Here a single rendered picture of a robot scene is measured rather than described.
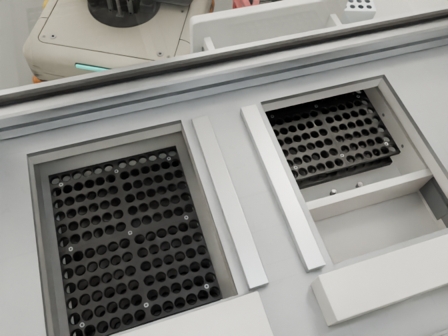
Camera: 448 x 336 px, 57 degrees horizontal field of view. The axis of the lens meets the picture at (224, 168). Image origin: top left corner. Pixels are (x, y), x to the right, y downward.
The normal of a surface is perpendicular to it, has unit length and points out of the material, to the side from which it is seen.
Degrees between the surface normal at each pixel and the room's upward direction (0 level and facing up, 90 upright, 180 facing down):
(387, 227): 0
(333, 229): 0
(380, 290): 0
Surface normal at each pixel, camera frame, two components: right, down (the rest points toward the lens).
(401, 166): -0.95, 0.24
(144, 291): 0.06, -0.48
